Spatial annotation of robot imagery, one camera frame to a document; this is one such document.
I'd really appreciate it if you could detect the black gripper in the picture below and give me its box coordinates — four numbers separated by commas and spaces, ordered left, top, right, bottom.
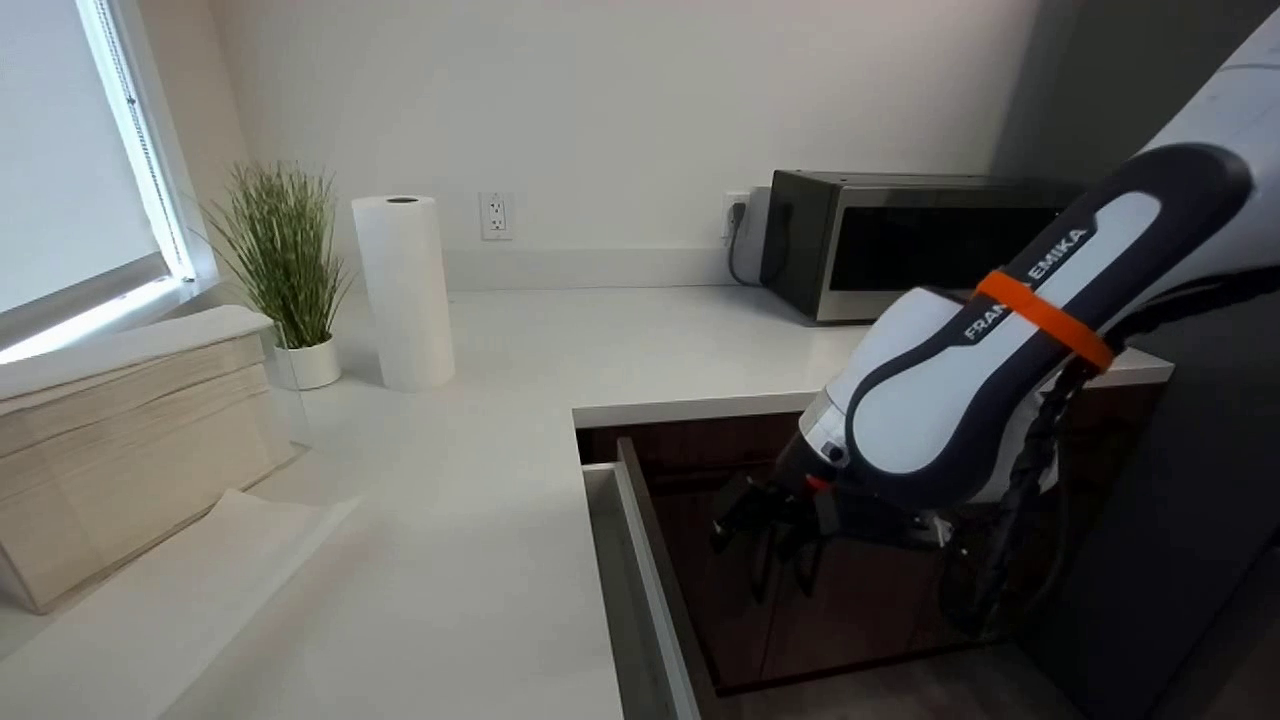
705, 459, 852, 598

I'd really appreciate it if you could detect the green plant in white pot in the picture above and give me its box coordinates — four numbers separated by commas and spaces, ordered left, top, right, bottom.
202, 161, 352, 396

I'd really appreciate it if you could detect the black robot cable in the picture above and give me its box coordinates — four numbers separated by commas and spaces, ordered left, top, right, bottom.
926, 260, 1280, 641

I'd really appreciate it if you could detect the dark wooden cabinet unit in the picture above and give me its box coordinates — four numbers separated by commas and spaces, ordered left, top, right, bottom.
572, 382, 1176, 699

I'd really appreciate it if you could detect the window with white frame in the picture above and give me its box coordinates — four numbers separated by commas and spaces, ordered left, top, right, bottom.
0, 0, 222, 366

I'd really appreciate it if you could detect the flat white pad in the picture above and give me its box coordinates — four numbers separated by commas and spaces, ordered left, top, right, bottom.
0, 485, 369, 720

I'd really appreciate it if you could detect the white paper towel roll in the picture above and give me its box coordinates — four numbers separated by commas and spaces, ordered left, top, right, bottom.
348, 190, 458, 393

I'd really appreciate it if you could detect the brown wooden drawer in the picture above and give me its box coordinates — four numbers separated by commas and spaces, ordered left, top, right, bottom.
580, 434, 733, 720

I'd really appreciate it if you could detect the stainless steel microwave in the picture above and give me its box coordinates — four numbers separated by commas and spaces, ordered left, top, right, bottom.
758, 168, 1092, 326

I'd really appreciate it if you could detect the black microwave power cord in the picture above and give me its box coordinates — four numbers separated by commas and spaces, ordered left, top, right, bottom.
722, 194, 776, 291

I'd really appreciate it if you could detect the white wall outlet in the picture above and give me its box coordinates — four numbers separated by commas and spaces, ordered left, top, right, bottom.
475, 188, 521, 248

